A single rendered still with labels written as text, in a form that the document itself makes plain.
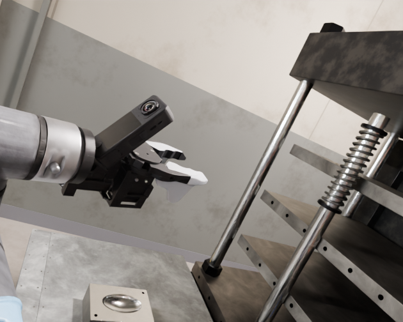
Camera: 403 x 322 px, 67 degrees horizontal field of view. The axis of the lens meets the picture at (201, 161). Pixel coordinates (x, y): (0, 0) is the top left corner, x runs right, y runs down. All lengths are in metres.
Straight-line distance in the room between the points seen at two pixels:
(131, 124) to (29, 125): 0.12
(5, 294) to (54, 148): 0.15
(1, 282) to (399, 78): 1.06
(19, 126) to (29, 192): 2.51
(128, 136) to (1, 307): 0.22
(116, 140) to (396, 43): 0.98
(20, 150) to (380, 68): 1.05
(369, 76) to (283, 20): 1.81
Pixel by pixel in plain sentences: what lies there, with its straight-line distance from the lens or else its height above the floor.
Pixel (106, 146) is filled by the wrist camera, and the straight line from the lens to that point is 0.40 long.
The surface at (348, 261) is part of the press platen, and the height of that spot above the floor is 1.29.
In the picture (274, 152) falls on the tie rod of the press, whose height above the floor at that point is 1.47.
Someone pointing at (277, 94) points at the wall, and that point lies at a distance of 2.92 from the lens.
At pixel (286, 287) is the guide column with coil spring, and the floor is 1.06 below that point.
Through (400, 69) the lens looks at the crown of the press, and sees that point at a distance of 1.13.
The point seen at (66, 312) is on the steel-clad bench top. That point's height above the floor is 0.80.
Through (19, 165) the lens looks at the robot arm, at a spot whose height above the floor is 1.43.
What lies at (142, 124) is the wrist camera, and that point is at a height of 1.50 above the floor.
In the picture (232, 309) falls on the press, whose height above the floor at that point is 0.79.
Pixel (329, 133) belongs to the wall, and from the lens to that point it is 3.30.
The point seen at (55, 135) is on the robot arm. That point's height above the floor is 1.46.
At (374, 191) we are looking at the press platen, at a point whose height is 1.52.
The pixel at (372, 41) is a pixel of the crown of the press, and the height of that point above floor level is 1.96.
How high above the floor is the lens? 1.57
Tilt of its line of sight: 11 degrees down
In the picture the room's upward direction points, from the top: 25 degrees clockwise
